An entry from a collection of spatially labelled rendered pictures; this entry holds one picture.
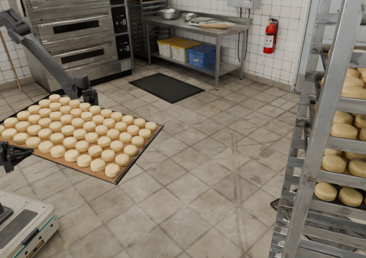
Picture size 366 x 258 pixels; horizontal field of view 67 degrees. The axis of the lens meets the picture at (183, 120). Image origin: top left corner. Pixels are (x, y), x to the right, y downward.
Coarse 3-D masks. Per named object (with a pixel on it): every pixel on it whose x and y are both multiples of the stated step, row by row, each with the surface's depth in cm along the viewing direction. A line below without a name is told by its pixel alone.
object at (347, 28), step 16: (352, 0) 43; (352, 16) 44; (336, 32) 46; (352, 32) 45; (336, 48) 47; (352, 48) 46; (336, 64) 48; (336, 80) 49; (320, 96) 53; (336, 96) 50; (320, 112) 53; (320, 128) 54; (320, 144) 56; (304, 160) 61; (320, 160) 57; (304, 176) 61; (304, 192) 62; (304, 208) 65; (288, 240) 71; (288, 256) 74
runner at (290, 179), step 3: (285, 174) 115; (288, 174) 114; (285, 177) 116; (288, 177) 115; (291, 177) 115; (294, 177) 114; (297, 177) 114; (285, 180) 115; (288, 180) 115; (291, 180) 115; (294, 180) 115; (297, 180) 114; (288, 183) 114; (291, 183) 113; (294, 183) 113; (297, 183) 113
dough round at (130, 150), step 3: (126, 147) 106; (129, 147) 106; (132, 147) 106; (135, 147) 106; (126, 150) 104; (129, 150) 104; (132, 150) 105; (135, 150) 105; (126, 153) 104; (129, 153) 104; (132, 153) 104; (135, 153) 105
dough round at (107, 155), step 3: (105, 150) 103; (108, 150) 103; (111, 150) 103; (102, 153) 101; (105, 153) 101; (108, 153) 102; (111, 153) 102; (114, 153) 102; (102, 156) 100; (105, 156) 100; (108, 156) 100; (111, 156) 100; (114, 156) 102; (102, 159) 101; (105, 159) 100; (108, 159) 100; (111, 159) 101
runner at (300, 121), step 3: (297, 117) 101; (300, 117) 101; (297, 120) 102; (300, 120) 102; (303, 120) 101; (306, 120) 101; (309, 120) 100; (297, 123) 102; (300, 123) 102; (303, 123) 102; (306, 123) 101; (309, 123) 101; (297, 126) 101; (300, 126) 101; (303, 126) 101
